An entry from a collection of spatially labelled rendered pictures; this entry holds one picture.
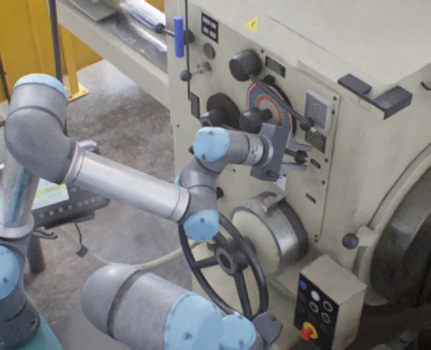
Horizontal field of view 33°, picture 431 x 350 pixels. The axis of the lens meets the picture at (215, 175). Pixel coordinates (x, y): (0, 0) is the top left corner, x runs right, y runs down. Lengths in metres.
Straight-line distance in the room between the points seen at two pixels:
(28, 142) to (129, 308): 0.49
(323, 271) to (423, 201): 0.32
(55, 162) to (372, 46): 0.80
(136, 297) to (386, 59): 0.91
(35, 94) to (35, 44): 3.02
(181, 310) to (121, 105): 3.69
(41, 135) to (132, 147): 2.94
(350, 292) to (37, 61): 3.08
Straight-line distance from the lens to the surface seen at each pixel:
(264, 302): 1.94
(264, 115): 1.86
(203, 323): 1.09
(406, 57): 1.78
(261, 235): 2.02
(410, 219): 1.99
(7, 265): 1.75
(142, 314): 1.10
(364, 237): 1.92
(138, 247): 3.82
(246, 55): 1.86
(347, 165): 1.80
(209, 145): 1.59
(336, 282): 1.97
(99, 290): 1.14
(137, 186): 1.52
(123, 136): 4.48
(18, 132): 1.48
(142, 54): 3.00
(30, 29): 4.51
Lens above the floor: 2.84
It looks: 43 degrees down
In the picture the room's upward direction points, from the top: straight up
